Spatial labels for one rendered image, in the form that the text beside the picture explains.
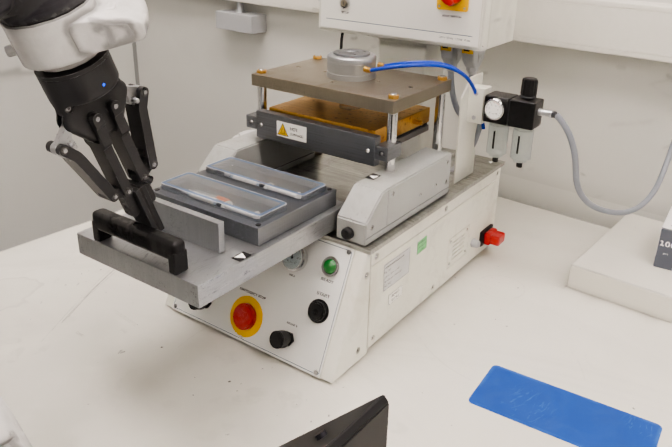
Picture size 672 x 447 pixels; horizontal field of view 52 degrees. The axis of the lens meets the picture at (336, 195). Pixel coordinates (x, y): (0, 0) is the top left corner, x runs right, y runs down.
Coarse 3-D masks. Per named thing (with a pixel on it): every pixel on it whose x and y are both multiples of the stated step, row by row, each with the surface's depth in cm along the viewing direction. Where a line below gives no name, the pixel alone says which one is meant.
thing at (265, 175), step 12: (216, 168) 100; (228, 168) 101; (240, 168) 101; (252, 168) 101; (264, 168) 101; (264, 180) 96; (276, 180) 97; (288, 180) 97; (300, 180) 97; (312, 180) 97; (300, 192) 93
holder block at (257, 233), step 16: (208, 176) 100; (160, 192) 94; (256, 192) 95; (192, 208) 90; (208, 208) 89; (288, 208) 90; (304, 208) 91; (320, 208) 94; (224, 224) 88; (240, 224) 86; (256, 224) 85; (272, 224) 86; (288, 224) 89; (256, 240) 85
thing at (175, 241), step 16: (96, 224) 84; (112, 224) 82; (128, 224) 81; (144, 224) 81; (96, 240) 86; (128, 240) 81; (144, 240) 79; (160, 240) 78; (176, 240) 77; (176, 256) 77; (176, 272) 78
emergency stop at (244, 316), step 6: (240, 306) 103; (246, 306) 102; (252, 306) 102; (234, 312) 103; (240, 312) 103; (246, 312) 102; (252, 312) 102; (234, 318) 103; (240, 318) 102; (246, 318) 102; (252, 318) 102; (240, 324) 102; (246, 324) 102; (252, 324) 102
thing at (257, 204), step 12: (168, 180) 96; (180, 180) 96; (192, 180) 96; (204, 180) 96; (216, 180) 96; (192, 192) 92; (204, 192) 92; (216, 192) 92; (228, 192) 92; (240, 192) 92; (252, 192) 92; (228, 204) 88; (240, 204) 88; (252, 204) 89; (264, 204) 89; (276, 204) 89
